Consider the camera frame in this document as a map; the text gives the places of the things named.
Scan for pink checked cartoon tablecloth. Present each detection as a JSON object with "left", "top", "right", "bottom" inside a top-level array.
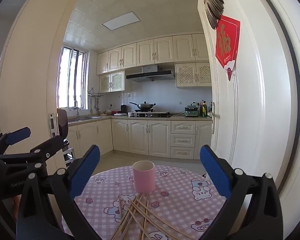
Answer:
[{"left": 62, "top": 165, "right": 237, "bottom": 240}]

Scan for pink cup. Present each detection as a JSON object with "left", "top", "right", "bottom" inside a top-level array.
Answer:
[{"left": 132, "top": 160, "right": 156, "bottom": 194}]

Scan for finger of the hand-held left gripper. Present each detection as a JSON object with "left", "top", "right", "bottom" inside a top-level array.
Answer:
[
  {"left": 0, "top": 127, "right": 31, "bottom": 155},
  {"left": 0, "top": 135, "right": 66, "bottom": 180}
]

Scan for green countertop cooker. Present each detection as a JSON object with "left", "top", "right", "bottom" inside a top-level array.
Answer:
[{"left": 185, "top": 104, "right": 200, "bottom": 117}]

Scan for cream lower kitchen cabinets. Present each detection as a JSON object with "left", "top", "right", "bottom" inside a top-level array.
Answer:
[{"left": 67, "top": 119, "right": 212, "bottom": 160}]

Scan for barred kitchen window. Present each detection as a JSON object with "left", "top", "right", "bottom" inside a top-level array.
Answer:
[{"left": 57, "top": 44, "right": 88, "bottom": 111}]

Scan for steel kitchen sink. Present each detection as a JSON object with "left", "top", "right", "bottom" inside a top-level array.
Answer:
[{"left": 68, "top": 116, "right": 103, "bottom": 123}]

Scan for white panelled door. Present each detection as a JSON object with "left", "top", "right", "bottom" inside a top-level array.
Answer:
[{"left": 197, "top": 0, "right": 298, "bottom": 205}]

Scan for black gas stove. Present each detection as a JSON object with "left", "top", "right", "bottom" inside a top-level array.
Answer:
[{"left": 134, "top": 111, "right": 172, "bottom": 118}]

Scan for metal door strike plate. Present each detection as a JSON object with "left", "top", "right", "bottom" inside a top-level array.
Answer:
[{"left": 48, "top": 113, "right": 59, "bottom": 137}]

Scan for black range hood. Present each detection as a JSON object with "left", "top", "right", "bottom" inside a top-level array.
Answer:
[{"left": 126, "top": 65, "right": 175, "bottom": 82}]

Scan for lidded wok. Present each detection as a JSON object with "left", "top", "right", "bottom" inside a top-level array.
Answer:
[{"left": 129, "top": 101, "right": 156, "bottom": 111}]

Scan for pile of wooden chopsticks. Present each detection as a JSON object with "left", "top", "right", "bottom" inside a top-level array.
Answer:
[{"left": 109, "top": 194, "right": 194, "bottom": 240}]

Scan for red diamond door poster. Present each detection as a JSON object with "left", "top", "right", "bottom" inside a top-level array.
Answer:
[{"left": 215, "top": 15, "right": 241, "bottom": 82}]

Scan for dark hanging fan decoration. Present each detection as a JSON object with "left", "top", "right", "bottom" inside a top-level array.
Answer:
[{"left": 199, "top": 0, "right": 225, "bottom": 29}]

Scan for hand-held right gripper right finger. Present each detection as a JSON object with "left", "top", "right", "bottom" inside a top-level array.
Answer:
[{"left": 199, "top": 144, "right": 283, "bottom": 240}]

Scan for narrow cream lattice door cabinet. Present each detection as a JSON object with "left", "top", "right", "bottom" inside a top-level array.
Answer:
[{"left": 99, "top": 70, "right": 125, "bottom": 93}]

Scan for cream upper wall cabinets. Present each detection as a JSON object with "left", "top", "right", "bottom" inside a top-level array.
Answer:
[{"left": 96, "top": 34, "right": 210, "bottom": 75}]

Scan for cluster of condiment bottles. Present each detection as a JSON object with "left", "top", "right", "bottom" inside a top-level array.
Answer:
[{"left": 199, "top": 100, "right": 213, "bottom": 118}]

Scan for black appliance on rack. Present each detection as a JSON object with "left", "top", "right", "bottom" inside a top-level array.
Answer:
[{"left": 57, "top": 109, "right": 69, "bottom": 138}]

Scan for flat ceiling light panel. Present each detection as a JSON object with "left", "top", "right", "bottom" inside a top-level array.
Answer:
[{"left": 102, "top": 12, "right": 141, "bottom": 31}]

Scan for silver door handle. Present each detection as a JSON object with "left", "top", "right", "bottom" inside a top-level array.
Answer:
[{"left": 211, "top": 102, "right": 216, "bottom": 134}]

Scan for wall utensil rack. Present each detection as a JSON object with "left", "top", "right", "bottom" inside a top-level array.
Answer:
[{"left": 87, "top": 87, "right": 102, "bottom": 114}]

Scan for wide cream lattice door cabinet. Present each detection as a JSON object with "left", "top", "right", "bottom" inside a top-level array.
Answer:
[{"left": 175, "top": 62, "right": 212, "bottom": 88}]

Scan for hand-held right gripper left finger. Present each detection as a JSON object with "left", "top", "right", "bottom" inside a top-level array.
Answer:
[{"left": 16, "top": 144, "right": 101, "bottom": 240}]

